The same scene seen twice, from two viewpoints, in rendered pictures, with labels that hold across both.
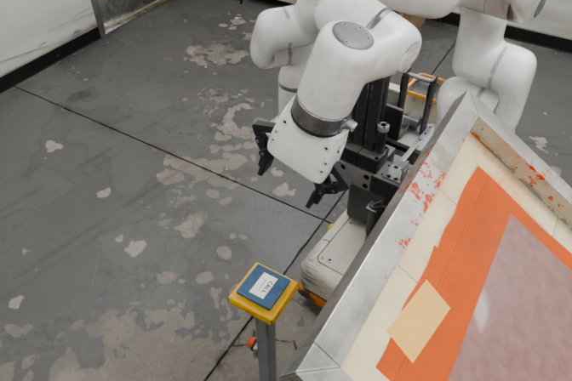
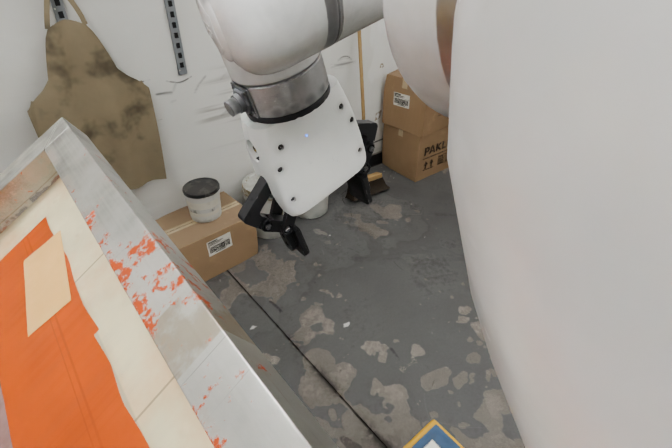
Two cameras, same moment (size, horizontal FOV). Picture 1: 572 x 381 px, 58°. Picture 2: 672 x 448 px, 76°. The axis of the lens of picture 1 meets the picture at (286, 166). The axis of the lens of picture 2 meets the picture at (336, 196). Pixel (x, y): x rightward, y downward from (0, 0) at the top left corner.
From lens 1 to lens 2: 0.85 m
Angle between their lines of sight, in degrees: 82
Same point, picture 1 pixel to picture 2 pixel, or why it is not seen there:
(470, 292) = (19, 390)
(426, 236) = (113, 315)
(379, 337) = (60, 221)
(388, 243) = (99, 195)
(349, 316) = (66, 153)
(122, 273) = not seen: outside the picture
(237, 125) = not seen: outside the picture
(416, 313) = (51, 274)
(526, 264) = not seen: outside the picture
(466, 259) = (54, 405)
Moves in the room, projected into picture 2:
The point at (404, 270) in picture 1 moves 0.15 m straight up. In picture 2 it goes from (94, 263) to (32, 105)
